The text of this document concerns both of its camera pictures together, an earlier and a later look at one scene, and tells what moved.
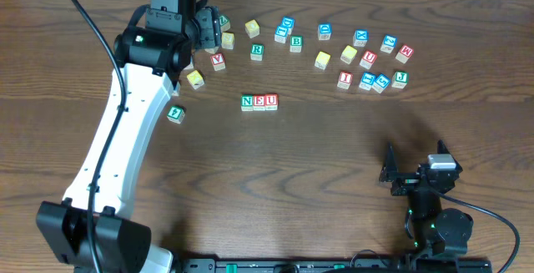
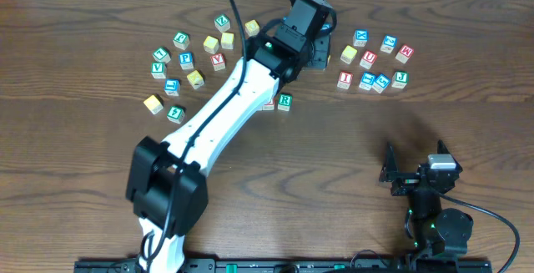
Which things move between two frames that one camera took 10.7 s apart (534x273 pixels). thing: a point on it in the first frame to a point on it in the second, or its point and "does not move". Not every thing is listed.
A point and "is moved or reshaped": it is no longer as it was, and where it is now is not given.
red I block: x=345 y=79 does not move
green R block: x=257 y=51 is moved or reshaped
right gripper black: x=411 y=179 does not move
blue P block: x=191 y=65 does not move
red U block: x=271 y=102 does not move
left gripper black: x=209 y=27 to x=319 y=52
